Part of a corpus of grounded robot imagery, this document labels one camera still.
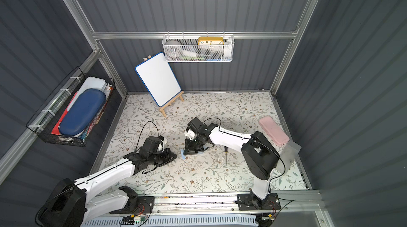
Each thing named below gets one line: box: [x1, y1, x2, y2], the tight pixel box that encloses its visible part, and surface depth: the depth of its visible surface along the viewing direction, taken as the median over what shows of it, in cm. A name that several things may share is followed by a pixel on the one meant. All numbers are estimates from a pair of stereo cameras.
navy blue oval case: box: [58, 88, 107, 136], surface depth 69 cm
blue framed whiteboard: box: [134, 51, 182, 108], surface depth 95 cm
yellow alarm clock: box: [198, 36, 225, 46], surface depth 90 cm
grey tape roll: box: [164, 40, 183, 59], surface depth 89 cm
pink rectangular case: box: [258, 115, 290, 146], surface depth 102 cm
